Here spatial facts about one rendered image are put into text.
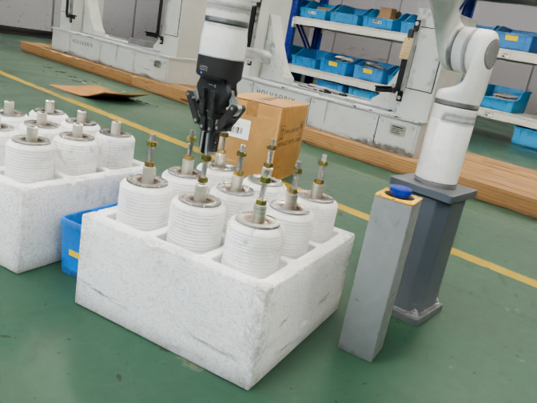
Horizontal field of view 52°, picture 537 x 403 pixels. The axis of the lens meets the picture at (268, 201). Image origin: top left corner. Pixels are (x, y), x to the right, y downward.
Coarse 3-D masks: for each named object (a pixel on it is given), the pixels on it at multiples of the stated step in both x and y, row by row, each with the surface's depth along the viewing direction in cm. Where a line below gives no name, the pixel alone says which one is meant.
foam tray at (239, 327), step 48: (96, 240) 99; (144, 240) 94; (336, 240) 111; (96, 288) 101; (144, 288) 95; (192, 288) 90; (240, 288) 86; (288, 288) 91; (336, 288) 116; (144, 336) 97; (192, 336) 92; (240, 336) 87; (288, 336) 98; (240, 384) 89
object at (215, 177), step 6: (198, 168) 119; (210, 174) 117; (216, 174) 117; (222, 174) 117; (228, 174) 118; (210, 180) 117; (216, 180) 117; (222, 180) 117; (228, 180) 118; (210, 186) 118
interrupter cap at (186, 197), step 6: (186, 192) 98; (192, 192) 99; (180, 198) 94; (186, 198) 95; (192, 198) 96; (210, 198) 97; (216, 198) 98; (186, 204) 93; (192, 204) 92; (198, 204) 93; (204, 204) 94; (210, 204) 94; (216, 204) 94
